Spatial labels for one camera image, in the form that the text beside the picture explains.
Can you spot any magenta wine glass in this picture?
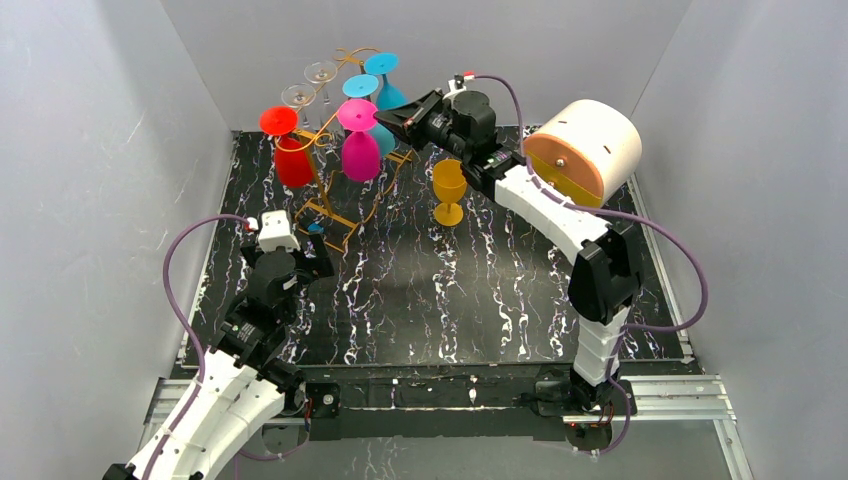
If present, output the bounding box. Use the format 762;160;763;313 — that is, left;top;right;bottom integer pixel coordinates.
337;98;381;182

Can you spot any yellow wine glass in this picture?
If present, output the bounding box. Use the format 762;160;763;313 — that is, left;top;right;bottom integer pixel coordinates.
432;159;467;227

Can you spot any gold wire glass rack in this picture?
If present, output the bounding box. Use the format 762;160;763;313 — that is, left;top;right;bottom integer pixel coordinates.
292;47;418;252

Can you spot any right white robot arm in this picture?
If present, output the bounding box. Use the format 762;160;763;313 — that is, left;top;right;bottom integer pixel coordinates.
375;90;644;411

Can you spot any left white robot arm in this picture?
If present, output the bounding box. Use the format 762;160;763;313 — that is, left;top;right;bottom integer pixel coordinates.
104;232;335;479

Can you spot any light blue wine glass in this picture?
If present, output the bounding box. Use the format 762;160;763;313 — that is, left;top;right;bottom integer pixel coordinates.
342;74;396;157

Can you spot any teal blue wine glass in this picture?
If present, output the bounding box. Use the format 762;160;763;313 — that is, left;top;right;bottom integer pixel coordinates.
364;52;409;110

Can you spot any clear wine glass rear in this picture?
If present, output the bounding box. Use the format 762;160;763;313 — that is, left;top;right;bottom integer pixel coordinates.
304;61;338;105

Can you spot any clear wine glass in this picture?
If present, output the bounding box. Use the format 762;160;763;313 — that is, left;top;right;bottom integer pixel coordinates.
280;83;316;131
304;61;338;105

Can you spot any red wine glass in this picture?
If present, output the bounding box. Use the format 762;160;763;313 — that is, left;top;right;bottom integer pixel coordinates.
259;106;313;189

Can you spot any clear wine glass front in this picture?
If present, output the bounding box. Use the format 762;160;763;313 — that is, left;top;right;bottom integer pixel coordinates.
280;83;316;131

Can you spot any black marble pattern mat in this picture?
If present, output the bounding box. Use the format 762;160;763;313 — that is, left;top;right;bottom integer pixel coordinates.
173;125;690;380

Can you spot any white cylindrical drawer box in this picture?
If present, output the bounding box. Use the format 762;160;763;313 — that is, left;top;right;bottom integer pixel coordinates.
523;99;643;208

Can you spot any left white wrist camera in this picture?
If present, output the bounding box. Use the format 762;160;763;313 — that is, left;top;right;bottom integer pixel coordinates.
258;210;301;253

